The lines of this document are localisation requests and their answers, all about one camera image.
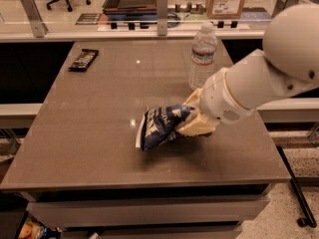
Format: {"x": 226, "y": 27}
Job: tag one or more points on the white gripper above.
{"x": 217, "y": 99}

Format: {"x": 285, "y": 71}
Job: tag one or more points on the blue chip bag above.
{"x": 158, "y": 126}

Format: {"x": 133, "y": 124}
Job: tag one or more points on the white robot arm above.
{"x": 287, "y": 65}

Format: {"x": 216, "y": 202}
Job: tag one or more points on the black rxbar chocolate bar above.
{"x": 84, "y": 60}

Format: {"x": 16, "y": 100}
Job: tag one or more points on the clear plastic water bottle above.
{"x": 203, "y": 51}

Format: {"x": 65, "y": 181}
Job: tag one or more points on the grey table drawer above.
{"x": 148, "y": 211}

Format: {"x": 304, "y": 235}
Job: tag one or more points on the cardboard box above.
{"x": 224, "y": 9}

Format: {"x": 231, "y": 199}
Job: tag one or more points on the black floor bar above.
{"x": 297, "y": 183}

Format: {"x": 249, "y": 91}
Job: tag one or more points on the colourful snack bin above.
{"x": 33, "y": 229}

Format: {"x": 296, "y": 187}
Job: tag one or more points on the middle metal glass bracket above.
{"x": 162, "y": 17}

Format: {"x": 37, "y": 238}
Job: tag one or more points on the left metal glass bracket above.
{"x": 37, "y": 24}

